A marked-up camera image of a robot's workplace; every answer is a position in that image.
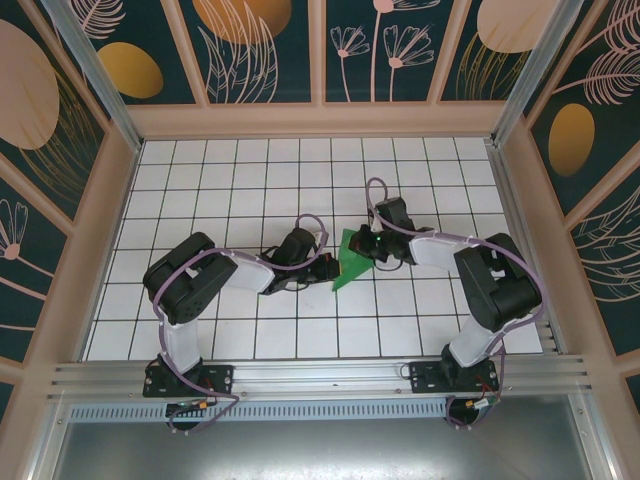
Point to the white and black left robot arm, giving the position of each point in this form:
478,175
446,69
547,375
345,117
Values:
252,272

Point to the grey metal sheet panel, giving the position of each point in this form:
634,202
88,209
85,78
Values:
320,452

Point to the aluminium corner post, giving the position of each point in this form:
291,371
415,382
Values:
90,65
536,65

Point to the aluminium side rail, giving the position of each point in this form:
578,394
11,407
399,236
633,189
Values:
512,200

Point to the small circuit board with connector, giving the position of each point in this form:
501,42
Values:
192,406
482,404

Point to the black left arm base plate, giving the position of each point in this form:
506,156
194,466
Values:
220,377

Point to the long aluminium mounting rail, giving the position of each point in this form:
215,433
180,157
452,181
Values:
320,375

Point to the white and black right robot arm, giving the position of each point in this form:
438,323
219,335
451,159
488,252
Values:
435,250

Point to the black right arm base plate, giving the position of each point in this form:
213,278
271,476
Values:
425,377

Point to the green cloth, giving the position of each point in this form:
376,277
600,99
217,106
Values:
350,274

